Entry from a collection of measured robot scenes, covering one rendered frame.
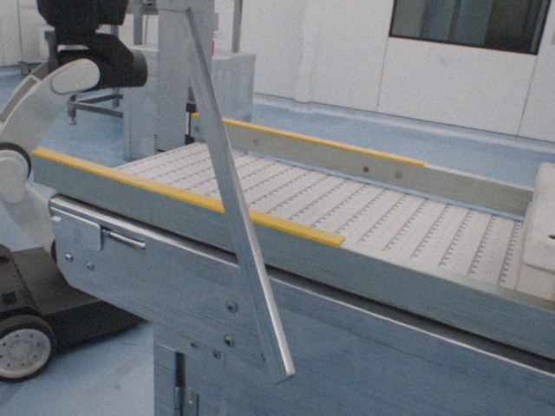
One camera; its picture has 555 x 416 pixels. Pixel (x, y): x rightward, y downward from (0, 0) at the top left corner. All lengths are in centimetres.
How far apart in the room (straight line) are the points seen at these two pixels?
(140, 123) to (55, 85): 169
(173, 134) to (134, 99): 245
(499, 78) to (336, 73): 159
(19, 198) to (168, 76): 94
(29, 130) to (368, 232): 129
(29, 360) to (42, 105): 74
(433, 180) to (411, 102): 488
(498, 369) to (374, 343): 9
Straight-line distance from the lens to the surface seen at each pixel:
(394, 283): 39
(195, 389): 64
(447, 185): 64
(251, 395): 59
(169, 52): 81
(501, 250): 54
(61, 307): 173
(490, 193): 64
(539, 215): 44
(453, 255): 51
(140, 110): 325
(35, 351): 171
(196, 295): 49
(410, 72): 549
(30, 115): 166
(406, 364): 43
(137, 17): 409
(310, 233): 40
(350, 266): 40
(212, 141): 37
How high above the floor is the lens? 109
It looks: 22 degrees down
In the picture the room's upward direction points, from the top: 6 degrees clockwise
